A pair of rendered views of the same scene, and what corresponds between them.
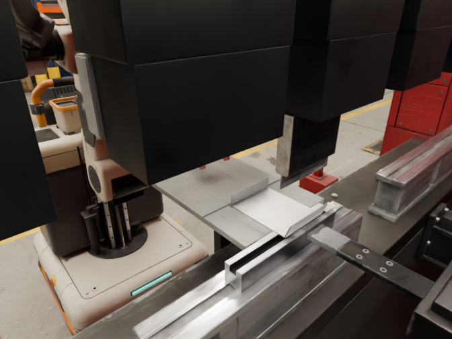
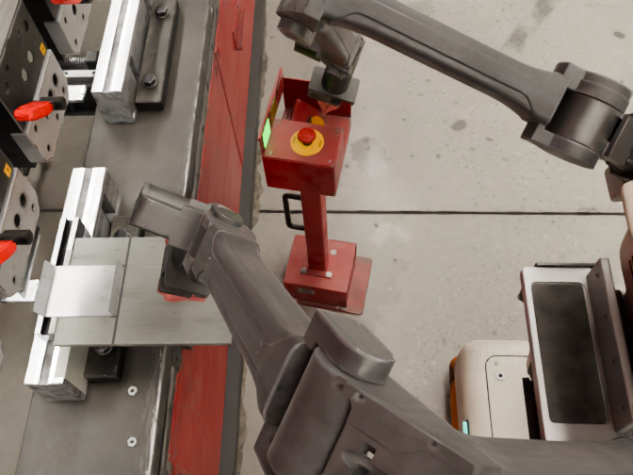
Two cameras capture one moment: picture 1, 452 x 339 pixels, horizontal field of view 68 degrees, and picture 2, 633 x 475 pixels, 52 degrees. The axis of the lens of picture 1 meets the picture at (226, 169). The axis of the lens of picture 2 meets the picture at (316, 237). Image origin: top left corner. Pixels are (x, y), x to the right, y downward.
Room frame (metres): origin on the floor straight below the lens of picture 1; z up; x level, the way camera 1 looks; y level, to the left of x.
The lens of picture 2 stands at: (1.00, -0.12, 1.89)
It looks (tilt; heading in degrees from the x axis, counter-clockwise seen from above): 61 degrees down; 136
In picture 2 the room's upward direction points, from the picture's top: 5 degrees counter-clockwise
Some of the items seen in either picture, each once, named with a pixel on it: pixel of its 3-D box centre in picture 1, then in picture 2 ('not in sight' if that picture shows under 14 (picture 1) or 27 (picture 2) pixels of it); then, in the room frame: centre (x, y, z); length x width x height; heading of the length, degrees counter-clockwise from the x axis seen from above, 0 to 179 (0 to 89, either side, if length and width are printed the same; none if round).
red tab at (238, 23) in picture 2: not in sight; (238, 22); (-0.17, 0.77, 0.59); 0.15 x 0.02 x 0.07; 132
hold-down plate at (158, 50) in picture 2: not in sight; (158, 52); (0.03, 0.39, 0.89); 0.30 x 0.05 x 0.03; 132
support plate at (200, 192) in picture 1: (229, 189); (150, 288); (0.50, -0.01, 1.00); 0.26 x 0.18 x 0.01; 42
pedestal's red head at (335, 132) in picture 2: not in sight; (308, 133); (0.34, 0.51, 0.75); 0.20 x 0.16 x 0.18; 120
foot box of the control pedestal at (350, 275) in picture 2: not in sight; (329, 272); (0.37, 0.52, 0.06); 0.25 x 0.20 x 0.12; 30
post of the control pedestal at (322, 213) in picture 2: not in sight; (315, 217); (0.34, 0.51, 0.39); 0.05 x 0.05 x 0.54; 30
